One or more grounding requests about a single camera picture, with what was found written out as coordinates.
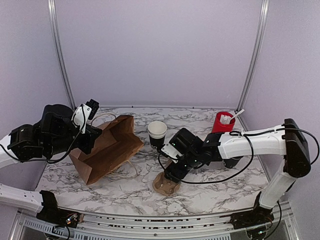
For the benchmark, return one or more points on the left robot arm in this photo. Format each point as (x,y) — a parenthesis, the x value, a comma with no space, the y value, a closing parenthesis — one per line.
(50,140)

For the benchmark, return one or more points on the right aluminium frame post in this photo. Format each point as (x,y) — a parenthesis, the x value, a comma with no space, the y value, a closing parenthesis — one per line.
(261,27)

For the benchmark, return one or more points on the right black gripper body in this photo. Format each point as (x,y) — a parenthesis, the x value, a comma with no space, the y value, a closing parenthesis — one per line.
(191,161)

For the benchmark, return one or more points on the cardboard cup carrier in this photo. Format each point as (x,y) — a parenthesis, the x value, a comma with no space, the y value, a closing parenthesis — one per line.
(165,186)

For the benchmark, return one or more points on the aluminium frame post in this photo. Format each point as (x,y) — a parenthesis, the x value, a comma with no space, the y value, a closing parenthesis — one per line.
(59,52)
(261,27)

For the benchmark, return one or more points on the stack of paper cups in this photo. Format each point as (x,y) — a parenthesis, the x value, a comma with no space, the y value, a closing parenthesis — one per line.
(157,131)

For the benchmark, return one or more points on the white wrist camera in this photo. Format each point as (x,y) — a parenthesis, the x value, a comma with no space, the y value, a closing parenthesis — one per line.
(170,152)
(83,113)

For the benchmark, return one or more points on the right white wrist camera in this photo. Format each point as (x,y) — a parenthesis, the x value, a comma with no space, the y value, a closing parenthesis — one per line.
(170,152)

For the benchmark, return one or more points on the black paper coffee cup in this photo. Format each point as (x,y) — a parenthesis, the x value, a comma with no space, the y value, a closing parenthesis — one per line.
(231,162)

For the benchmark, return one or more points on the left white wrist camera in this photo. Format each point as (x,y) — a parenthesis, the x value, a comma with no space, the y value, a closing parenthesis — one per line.
(83,113)

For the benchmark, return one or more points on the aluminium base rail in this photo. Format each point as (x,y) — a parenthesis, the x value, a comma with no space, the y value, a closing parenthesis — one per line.
(100,226)

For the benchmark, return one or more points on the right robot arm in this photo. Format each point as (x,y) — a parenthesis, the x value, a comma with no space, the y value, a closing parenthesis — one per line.
(286,140)

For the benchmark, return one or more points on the sugar packets in container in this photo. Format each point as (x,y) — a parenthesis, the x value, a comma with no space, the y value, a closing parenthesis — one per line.
(225,119)

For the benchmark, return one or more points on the left aluminium frame post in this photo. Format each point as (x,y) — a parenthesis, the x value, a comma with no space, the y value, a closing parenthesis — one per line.
(59,52)

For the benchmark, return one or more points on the red cylindrical container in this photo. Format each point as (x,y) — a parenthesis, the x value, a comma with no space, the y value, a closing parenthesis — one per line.
(222,128)

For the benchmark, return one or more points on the brown paper bag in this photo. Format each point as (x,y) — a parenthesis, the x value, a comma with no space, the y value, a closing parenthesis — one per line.
(116,145)

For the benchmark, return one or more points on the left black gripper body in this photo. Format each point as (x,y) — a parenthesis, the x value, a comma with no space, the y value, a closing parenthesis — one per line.
(85,147)

